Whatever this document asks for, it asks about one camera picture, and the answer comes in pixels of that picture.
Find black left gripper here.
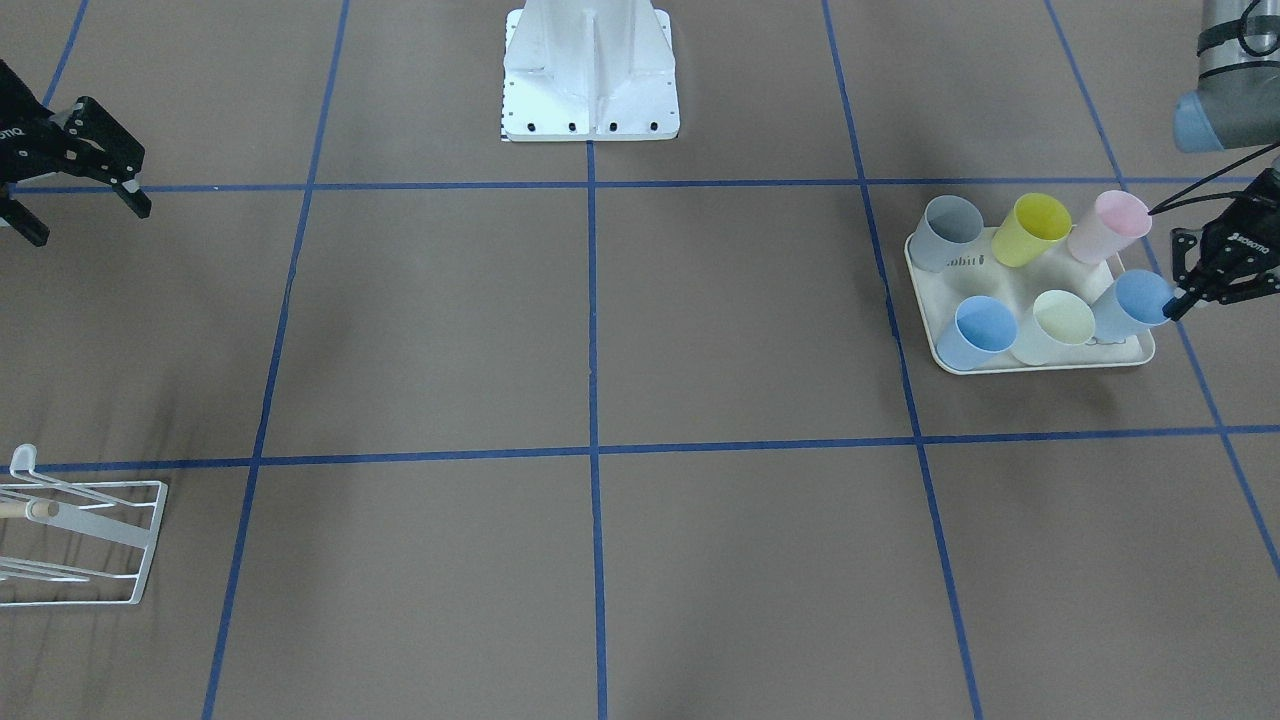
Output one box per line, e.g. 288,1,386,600
1164,168,1279,322

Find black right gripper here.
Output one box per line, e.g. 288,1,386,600
1,63,152,247

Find light blue plastic cup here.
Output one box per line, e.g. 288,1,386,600
1091,269,1174,343

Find pale cream plastic cup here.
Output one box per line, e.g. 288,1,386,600
1011,290,1096,366

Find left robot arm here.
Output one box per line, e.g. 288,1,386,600
1164,1,1279,322

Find pink plastic cup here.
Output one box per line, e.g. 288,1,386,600
1066,190,1153,264

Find yellow plastic cup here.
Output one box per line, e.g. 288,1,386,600
992,192,1073,268

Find grey plastic cup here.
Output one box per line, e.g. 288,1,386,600
906,195,986,273

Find cream plastic tray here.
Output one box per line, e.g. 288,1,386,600
902,227,1156,375

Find white wire cup rack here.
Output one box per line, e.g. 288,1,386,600
1,445,169,609

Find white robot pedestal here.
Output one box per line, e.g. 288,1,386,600
500,1,681,143

